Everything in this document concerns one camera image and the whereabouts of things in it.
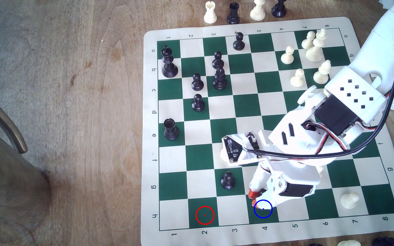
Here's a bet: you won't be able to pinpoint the white chess rook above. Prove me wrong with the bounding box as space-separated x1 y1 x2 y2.
203 1 218 24

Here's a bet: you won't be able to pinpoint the black chess rook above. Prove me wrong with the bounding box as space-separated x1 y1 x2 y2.
163 118 180 141
227 2 241 25

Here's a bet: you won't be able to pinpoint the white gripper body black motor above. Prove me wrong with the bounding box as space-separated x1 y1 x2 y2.
263 157 323 200

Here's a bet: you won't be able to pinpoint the gripper camera board white mount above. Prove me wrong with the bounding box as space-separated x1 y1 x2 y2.
222 132 263 167

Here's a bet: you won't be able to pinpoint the black chess piece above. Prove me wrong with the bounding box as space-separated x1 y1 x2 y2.
271 0 287 18
371 237 394 246

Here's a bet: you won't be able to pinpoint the white king top right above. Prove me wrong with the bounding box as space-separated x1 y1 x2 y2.
305 29 328 63

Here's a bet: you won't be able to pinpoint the green white roll-up chessboard mat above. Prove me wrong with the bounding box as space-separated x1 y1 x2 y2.
140 16 394 246

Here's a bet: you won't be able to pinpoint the black chess pawn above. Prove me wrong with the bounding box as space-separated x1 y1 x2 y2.
220 172 236 190
192 94 205 112
212 51 224 70
191 73 205 91
233 32 245 51

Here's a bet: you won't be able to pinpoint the white chess bishop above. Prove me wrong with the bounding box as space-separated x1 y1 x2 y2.
313 60 332 85

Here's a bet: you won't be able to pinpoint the black chess bishop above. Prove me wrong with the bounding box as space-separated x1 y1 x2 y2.
212 67 227 91

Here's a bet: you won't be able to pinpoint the curved wooden chair rail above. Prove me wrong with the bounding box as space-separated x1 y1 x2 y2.
0 84 29 155

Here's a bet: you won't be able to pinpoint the black camera cable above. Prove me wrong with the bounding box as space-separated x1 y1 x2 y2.
246 55 394 160

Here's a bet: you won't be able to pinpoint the black chess king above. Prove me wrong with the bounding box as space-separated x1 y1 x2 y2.
161 45 179 78

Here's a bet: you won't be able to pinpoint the white orange-tipped gripper finger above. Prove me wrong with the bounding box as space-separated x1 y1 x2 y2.
251 174 287 210
248 163 273 199

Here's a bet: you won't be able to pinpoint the red white black servo wires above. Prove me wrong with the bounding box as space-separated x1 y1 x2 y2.
302 121 377 151

